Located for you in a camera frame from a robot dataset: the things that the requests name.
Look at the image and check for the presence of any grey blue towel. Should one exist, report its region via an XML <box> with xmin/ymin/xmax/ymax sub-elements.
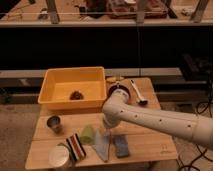
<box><xmin>92</xmin><ymin>129</ymin><xmax>110</xmax><ymax>162</ymax></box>

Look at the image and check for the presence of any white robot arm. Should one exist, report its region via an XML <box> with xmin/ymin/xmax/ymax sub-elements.
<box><xmin>102</xmin><ymin>89</ymin><xmax>213</xmax><ymax>150</ymax></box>

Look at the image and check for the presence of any yellow banana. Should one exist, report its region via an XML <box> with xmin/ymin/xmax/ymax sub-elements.
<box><xmin>106</xmin><ymin>76</ymin><xmax>124</xmax><ymax>83</ymax></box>

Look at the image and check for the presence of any dark red bowl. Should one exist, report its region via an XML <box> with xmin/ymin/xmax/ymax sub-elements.
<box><xmin>108</xmin><ymin>84</ymin><xmax>130</xmax><ymax>97</ymax></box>

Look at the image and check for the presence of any brown item in tub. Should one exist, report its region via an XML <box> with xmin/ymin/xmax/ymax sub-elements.
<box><xmin>70</xmin><ymin>91</ymin><xmax>84</xmax><ymax>100</ymax></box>

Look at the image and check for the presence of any yellow plastic tub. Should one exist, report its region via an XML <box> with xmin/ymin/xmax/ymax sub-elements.
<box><xmin>38</xmin><ymin>67</ymin><xmax>107</xmax><ymax>110</ymax></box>

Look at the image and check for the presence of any green cup lying down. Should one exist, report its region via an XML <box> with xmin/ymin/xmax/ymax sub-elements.
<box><xmin>80</xmin><ymin>125</ymin><xmax>95</xmax><ymax>145</ymax></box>

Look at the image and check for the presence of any blue sponge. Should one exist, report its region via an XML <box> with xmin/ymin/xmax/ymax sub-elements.
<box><xmin>114</xmin><ymin>135</ymin><xmax>130</xmax><ymax>158</ymax></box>

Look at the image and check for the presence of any small metal cup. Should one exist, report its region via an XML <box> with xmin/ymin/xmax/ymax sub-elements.
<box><xmin>46</xmin><ymin>115</ymin><xmax>62</xmax><ymax>134</ymax></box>

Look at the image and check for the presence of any striped cloth block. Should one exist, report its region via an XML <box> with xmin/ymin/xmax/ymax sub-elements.
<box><xmin>66</xmin><ymin>134</ymin><xmax>86</xmax><ymax>163</ymax></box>

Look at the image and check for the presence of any white handled brush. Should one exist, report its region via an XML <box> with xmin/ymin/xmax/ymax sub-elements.
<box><xmin>130</xmin><ymin>80</ymin><xmax>148</xmax><ymax>106</ymax></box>

